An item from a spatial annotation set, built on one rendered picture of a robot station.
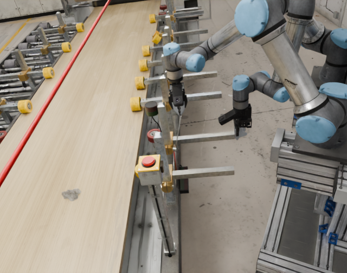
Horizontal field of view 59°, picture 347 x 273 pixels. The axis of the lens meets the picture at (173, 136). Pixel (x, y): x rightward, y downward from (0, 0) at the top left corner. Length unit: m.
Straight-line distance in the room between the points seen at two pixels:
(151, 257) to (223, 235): 0.87
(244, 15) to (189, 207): 1.65
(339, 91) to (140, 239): 1.05
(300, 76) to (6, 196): 1.31
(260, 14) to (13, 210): 1.23
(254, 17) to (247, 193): 1.67
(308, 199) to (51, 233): 1.58
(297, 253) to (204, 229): 0.65
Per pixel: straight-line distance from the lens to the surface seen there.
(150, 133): 1.61
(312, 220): 2.12
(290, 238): 2.02
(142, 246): 1.51
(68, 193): 1.44
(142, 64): 2.20
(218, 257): 2.15
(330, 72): 1.71
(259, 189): 2.50
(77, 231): 1.30
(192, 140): 1.61
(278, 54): 1.05
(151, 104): 1.45
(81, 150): 1.65
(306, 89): 1.08
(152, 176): 0.97
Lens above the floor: 1.88
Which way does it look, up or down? 39 degrees down
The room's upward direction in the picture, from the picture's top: 9 degrees counter-clockwise
